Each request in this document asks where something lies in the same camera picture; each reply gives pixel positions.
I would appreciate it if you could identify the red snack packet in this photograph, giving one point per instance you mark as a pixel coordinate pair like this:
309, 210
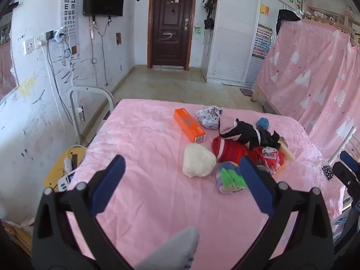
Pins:
270, 159

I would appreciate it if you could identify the black jacket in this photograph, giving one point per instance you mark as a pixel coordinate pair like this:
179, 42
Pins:
285, 19

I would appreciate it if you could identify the wooden bunk frame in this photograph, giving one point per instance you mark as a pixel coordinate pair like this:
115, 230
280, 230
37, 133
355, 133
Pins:
323, 18

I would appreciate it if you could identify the pink tree-print curtain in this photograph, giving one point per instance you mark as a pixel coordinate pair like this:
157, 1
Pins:
306, 70

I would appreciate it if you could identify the hanging black bags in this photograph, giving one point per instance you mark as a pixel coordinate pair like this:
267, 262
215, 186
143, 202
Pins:
209, 11

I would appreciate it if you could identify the dark door mat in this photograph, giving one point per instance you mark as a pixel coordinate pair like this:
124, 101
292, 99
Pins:
247, 92

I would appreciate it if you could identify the white plug adapter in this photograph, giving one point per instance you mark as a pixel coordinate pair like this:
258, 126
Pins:
57, 35

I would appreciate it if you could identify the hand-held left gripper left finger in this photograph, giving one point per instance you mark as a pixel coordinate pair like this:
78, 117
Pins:
108, 185

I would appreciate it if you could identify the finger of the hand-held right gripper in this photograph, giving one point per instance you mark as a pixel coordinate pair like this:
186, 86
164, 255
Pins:
349, 159

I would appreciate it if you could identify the white metal chair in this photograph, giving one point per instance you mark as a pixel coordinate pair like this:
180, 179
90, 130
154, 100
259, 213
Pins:
77, 101

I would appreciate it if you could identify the beige round brush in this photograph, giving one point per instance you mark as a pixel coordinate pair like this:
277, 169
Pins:
286, 149

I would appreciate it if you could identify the white wardrobe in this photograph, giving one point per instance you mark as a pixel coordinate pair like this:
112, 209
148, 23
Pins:
233, 33

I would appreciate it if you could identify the white metal rail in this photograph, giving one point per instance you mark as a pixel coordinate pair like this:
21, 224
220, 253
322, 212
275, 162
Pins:
341, 144

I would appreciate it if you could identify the crumpled white printed wrapper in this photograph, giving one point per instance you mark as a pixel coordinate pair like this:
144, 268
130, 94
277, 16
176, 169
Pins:
208, 116

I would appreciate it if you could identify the red striped bag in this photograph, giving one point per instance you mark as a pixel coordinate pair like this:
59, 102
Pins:
229, 149

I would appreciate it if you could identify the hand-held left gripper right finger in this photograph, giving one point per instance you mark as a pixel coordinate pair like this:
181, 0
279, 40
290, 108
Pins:
257, 185

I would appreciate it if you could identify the black cloth bundle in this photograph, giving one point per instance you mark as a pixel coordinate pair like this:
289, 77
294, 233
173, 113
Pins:
250, 135

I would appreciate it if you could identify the small brown wall box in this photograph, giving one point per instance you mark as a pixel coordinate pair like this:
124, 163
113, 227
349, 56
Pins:
118, 38

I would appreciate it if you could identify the white device with screen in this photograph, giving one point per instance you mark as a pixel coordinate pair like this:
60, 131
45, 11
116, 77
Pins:
66, 181

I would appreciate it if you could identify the orange cardboard box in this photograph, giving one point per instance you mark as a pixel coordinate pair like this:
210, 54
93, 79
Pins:
189, 125

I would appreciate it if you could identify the wall sockets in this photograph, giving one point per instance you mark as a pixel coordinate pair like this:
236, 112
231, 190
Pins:
33, 43

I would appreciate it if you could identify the green striped packet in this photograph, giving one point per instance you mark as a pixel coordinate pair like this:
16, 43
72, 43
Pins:
229, 178

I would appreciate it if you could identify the yellow paper sheet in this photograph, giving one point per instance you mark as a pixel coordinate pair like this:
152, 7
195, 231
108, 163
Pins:
264, 9

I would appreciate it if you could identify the yellow round stool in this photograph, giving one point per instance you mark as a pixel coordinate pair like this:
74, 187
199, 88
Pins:
54, 171

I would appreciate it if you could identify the wooden bed leg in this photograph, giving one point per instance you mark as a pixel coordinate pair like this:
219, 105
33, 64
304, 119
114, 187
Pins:
256, 94

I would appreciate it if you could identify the white foam lump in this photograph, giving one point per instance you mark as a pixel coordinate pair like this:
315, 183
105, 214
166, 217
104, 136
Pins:
198, 160

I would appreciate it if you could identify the dark brown door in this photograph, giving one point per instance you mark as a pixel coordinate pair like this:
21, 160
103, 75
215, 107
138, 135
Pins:
171, 33

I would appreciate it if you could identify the black dotted cloth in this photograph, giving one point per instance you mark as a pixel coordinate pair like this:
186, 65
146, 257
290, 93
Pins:
327, 172

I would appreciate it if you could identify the person's left hand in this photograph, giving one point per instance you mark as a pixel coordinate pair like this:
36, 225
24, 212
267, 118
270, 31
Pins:
174, 247

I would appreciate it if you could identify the black remote control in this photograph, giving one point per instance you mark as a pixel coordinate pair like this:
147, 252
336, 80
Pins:
74, 161

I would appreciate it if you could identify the blue yarn ball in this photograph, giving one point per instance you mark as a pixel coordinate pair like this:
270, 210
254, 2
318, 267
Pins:
262, 123

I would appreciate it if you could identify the eye chart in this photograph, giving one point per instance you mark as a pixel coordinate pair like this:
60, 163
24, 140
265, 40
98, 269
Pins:
70, 14

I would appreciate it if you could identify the colourful grid poster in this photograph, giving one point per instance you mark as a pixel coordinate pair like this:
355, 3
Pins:
263, 40

